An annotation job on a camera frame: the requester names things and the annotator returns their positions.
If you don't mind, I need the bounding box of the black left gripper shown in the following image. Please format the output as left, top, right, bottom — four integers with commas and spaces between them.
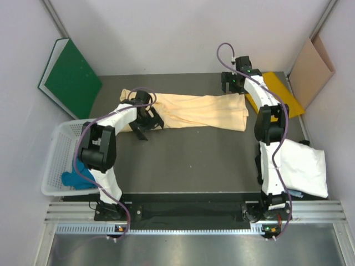
129, 106, 163, 140

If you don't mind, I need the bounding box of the cream yellow t shirt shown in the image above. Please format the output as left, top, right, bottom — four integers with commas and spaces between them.
119, 88, 249, 133

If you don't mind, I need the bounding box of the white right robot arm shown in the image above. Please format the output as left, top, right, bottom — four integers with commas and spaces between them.
221, 56, 290, 219

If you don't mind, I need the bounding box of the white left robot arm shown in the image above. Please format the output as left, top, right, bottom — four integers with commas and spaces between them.
73, 88, 164, 220

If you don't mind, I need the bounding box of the yellow plastic folder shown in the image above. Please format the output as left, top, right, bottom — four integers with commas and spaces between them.
245, 72, 305, 119

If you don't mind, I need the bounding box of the blue t shirt in basket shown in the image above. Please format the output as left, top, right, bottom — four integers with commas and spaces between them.
61, 159, 97, 190

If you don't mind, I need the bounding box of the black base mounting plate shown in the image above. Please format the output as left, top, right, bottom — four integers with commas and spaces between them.
93, 201, 293, 222

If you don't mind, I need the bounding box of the beige cardboard folder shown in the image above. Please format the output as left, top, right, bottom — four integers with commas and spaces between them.
289, 36, 335, 109

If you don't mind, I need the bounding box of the green binder folder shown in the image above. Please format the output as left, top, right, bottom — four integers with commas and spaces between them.
38, 38, 102, 119

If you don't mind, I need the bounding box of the white plastic basket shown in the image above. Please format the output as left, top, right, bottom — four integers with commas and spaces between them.
41, 119, 99, 197

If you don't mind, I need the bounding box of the white folded t shirt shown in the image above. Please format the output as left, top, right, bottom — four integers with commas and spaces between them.
260, 139, 328, 198

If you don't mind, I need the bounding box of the perforated cable duct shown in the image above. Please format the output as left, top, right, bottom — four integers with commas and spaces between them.
55, 223, 289, 236

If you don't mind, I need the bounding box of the aluminium frame rail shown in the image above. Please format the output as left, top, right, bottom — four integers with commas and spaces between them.
44, 201, 347, 223

